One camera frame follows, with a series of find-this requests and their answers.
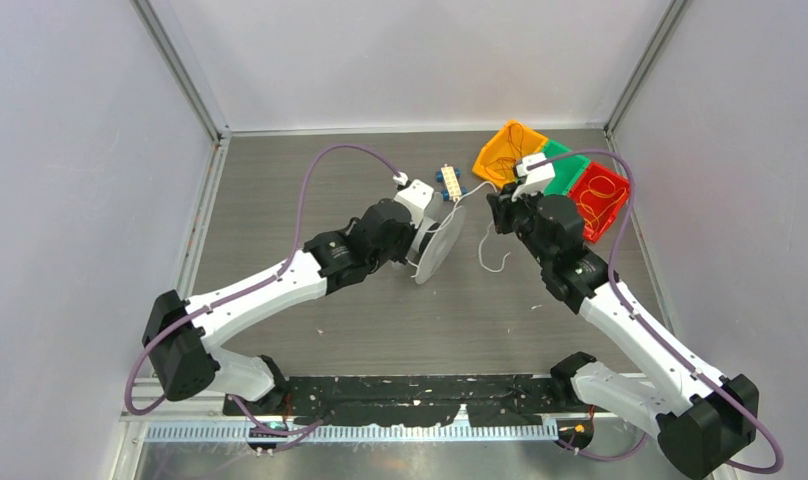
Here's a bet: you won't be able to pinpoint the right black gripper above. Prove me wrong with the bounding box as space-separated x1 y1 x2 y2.
487 180 554 267

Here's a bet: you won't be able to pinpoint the clear plastic cable spool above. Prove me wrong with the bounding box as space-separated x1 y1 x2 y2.
406 193 466 285

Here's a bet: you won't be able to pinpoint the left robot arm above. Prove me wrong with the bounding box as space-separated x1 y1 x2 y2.
142 199 424 414

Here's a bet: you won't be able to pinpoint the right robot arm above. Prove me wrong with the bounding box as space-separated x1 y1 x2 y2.
487 185 759 479

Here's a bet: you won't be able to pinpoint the orange plastic bin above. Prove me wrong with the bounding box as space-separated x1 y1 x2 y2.
471 120 549 188

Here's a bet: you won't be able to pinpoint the green plastic bin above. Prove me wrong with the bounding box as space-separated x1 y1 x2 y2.
542 139 591 196

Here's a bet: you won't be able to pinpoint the red plastic bin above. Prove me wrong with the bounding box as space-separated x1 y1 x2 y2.
568 162 631 243

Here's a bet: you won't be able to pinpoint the beige blue connector block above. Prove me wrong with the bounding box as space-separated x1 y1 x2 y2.
435 164 467 202

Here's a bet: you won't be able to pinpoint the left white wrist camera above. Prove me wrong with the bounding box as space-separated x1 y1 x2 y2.
392 172 435 226

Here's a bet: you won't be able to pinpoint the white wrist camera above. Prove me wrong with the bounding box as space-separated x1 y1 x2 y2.
392 172 435 226
511 152 556 201

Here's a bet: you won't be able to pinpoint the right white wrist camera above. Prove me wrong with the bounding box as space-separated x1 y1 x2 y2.
511 152 556 201

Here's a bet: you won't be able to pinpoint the yellow cable in red bin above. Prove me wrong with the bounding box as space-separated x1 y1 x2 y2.
576 185 627 230

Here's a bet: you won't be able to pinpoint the orange cable in orange bin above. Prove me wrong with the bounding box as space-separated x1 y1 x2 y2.
486 123 528 181

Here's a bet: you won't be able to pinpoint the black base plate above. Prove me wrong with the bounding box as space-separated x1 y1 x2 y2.
246 374 605 427

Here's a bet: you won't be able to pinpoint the slotted cable duct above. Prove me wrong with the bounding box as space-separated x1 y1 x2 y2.
144 420 558 443

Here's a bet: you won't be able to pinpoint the aluminium rail frame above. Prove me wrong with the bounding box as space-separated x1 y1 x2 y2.
120 377 228 423

